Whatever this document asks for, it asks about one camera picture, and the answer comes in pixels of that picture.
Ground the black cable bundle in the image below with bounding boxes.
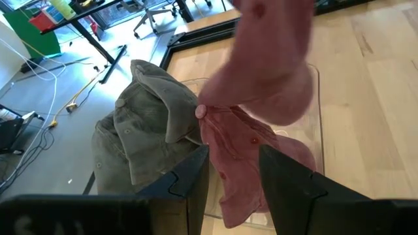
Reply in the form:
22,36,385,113
0,127,56,192

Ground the pale green bottle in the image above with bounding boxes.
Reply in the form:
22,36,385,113
48,0,76,20

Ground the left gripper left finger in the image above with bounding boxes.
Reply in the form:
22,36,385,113
137,145,210,235

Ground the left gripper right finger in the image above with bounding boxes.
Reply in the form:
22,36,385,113
259,145,393,235

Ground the green board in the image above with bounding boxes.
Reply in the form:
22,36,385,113
3,8,62,59

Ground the black equipment box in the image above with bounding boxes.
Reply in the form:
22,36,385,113
0,104,44,155

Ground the black desk leg frame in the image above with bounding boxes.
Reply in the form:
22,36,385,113
40,0,128,85

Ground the white cable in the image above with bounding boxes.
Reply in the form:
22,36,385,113
0,37,67,183

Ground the office chair base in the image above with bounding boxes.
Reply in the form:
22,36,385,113
119,0,179,39

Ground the red box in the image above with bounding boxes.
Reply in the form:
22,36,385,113
28,11,56,33

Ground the clear acrylic bin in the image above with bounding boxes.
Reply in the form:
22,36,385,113
181,63,326,229

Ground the yellow cable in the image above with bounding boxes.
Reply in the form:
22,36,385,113
48,67,106,128

